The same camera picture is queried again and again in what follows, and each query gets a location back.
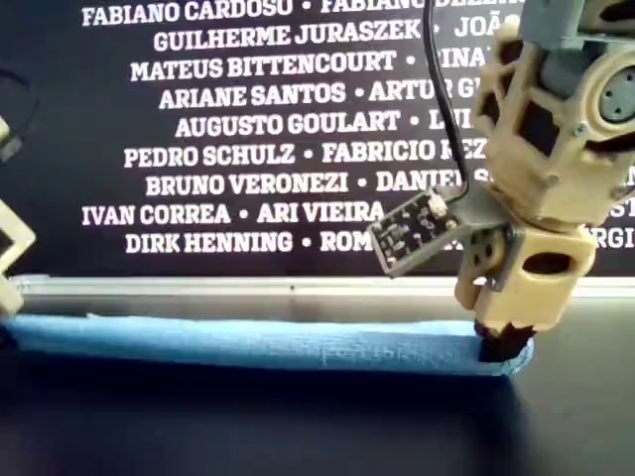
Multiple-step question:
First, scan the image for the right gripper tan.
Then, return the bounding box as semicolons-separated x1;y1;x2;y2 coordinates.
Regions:
454;225;596;362

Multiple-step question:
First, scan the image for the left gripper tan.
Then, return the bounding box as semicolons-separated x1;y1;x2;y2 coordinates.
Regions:
0;197;38;318

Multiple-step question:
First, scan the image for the light blue cloth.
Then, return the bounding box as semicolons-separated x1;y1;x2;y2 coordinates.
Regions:
0;312;536;377

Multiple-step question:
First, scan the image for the black board with white names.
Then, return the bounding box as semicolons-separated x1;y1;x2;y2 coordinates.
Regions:
0;0;635;279

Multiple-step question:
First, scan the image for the right grey camera bracket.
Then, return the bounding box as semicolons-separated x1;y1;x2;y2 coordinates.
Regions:
445;190;528;294

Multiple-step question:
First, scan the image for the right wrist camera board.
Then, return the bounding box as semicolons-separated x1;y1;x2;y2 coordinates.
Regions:
366;185;470;278

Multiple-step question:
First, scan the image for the right camera black cable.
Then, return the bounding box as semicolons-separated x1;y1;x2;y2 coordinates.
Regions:
421;0;472;199

